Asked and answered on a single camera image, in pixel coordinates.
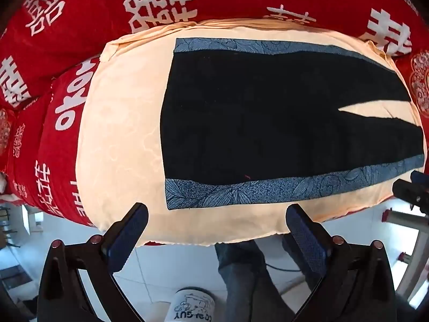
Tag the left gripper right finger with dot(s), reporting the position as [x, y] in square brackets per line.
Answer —
[356, 282]

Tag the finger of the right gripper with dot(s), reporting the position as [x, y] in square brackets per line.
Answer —
[414, 192]

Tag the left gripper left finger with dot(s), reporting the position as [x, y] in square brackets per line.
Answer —
[62, 296]

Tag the black pants with blue trim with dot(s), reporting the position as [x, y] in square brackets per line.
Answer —
[265, 122]

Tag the dark floor mat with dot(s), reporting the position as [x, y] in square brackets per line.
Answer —
[13, 277]

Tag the person's legs in dark jeans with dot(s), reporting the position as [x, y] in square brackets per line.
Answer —
[252, 295]

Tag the white printed slipper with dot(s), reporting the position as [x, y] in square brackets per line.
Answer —
[191, 305]

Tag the red embroidered cushion right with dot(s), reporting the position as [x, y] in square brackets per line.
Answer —
[414, 69]

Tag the red embroidered cushion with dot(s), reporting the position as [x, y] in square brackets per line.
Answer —
[7, 120]
[414, 69]

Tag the peach cloth sofa seat cover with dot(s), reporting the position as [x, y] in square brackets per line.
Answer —
[119, 158]

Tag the red embroidered cushion left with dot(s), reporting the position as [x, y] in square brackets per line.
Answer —
[7, 120]

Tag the red sofa cover with characters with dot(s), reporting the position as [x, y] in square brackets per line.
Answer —
[49, 52]

